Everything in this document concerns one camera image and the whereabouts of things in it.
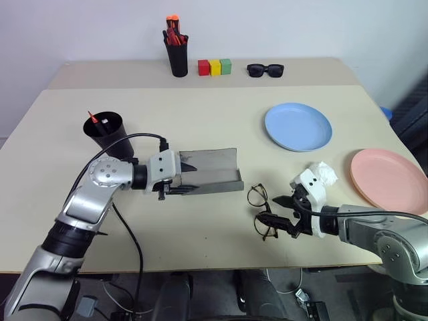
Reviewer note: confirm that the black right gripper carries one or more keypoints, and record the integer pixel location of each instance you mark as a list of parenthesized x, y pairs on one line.
[(301, 214)]

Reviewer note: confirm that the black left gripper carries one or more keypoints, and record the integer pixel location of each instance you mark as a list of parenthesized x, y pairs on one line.
[(161, 194)]

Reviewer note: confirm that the thin dark-framed eyeglasses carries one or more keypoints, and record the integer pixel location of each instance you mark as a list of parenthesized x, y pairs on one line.
[(259, 200)]

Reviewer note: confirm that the grey metal tray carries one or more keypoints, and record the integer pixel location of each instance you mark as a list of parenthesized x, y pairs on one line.
[(214, 170)]

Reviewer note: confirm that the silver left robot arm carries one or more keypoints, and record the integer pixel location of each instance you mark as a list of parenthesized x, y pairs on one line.
[(100, 187)]

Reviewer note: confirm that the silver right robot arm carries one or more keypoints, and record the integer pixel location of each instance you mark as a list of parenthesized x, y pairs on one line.
[(384, 234)]

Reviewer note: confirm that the short black plastic cup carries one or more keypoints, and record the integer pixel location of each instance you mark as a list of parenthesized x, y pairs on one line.
[(115, 140)]

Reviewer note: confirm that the tall black cup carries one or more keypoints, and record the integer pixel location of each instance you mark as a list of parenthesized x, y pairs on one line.
[(178, 60)]

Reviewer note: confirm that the white crumpled tissue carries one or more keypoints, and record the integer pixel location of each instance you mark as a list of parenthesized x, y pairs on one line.
[(326, 172)]

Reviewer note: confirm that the blue plate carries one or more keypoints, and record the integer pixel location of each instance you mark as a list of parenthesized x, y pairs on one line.
[(297, 127)]

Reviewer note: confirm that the dark rounded shape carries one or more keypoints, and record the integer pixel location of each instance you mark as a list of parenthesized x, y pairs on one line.
[(261, 297)]

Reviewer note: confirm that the metal clamp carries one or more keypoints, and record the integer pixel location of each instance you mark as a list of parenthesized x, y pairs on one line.
[(302, 297)]

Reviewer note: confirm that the black marker with white tip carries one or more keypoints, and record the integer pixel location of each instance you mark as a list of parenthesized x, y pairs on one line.
[(105, 125)]

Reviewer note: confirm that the red marker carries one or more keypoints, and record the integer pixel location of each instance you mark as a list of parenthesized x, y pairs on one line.
[(95, 122)]

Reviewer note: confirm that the red wooden block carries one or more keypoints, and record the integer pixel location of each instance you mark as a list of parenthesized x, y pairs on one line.
[(203, 68)]

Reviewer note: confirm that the pink plate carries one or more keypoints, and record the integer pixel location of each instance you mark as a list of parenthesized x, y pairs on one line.
[(388, 180)]

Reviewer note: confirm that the yellow wooden block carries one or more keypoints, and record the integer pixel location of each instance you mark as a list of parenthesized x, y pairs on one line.
[(215, 68)]

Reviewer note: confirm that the green wooden block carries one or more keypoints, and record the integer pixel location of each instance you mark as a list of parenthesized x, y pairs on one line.
[(226, 66)]

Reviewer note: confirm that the black sunglasses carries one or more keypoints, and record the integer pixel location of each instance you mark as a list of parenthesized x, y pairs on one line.
[(265, 70)]

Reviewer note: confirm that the red and black tool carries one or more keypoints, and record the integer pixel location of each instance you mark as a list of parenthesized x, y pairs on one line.
[(174, 38)]

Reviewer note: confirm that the blue round container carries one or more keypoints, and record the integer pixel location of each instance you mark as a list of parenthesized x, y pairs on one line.
[(388, 113)]

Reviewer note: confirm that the orange-capped black tool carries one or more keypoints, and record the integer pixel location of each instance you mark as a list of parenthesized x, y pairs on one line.
[(170, 23), (176, 23)]

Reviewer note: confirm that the small grey box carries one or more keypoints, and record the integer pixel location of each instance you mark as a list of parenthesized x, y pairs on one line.
[(88, 306)]

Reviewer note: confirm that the dark ribbed object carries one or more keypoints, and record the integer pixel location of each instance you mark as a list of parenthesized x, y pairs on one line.
[(413, 117)]

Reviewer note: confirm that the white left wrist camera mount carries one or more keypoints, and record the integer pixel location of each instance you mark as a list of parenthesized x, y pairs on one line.
[(162, 166)]

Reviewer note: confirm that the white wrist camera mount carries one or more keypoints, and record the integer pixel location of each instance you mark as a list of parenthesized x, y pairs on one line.
[(162, 166), (314, 187)]

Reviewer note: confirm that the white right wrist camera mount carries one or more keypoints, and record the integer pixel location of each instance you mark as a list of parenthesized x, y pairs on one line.
[(314, 187)]

